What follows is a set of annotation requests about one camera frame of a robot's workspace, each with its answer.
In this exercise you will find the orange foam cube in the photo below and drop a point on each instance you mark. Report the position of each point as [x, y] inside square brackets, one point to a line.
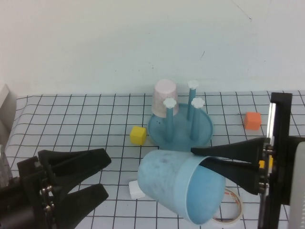
[253, 121]

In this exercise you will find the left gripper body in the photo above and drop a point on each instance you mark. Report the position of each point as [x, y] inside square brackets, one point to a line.
[35, 186]

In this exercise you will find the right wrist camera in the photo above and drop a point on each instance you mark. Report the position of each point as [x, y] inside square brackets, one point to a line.
[299, 171]

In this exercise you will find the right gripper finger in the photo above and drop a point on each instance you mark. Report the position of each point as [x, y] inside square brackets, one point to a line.
[243, 176]
[238, 152]

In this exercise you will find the yellow foam cube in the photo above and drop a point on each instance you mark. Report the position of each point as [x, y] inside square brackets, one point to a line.
[137, 136]

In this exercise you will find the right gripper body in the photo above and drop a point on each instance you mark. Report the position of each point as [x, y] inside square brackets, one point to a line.
[281, 119]

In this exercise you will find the pink plastic cup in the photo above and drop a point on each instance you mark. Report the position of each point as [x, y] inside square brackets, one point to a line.
[163, 95]

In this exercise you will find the light blue plastic cup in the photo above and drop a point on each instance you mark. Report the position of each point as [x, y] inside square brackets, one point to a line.
[164, 176]

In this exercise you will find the white tape roll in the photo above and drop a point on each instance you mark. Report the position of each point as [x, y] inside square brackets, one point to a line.
[234, 202]

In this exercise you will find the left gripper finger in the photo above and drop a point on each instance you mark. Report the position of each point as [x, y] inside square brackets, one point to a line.
[81, 200]
[81, 162]

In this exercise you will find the blue cup stand with posts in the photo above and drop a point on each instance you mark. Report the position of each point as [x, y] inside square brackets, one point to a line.
[181, 133]

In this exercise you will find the white foam cube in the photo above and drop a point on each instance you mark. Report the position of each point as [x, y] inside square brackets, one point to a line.
[135, 189]

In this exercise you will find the grid pattern tablecloth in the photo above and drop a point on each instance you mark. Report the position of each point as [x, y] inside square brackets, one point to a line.
[71, 114]

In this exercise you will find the white side shelf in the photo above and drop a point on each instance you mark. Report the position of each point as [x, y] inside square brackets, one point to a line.
[6, 114]

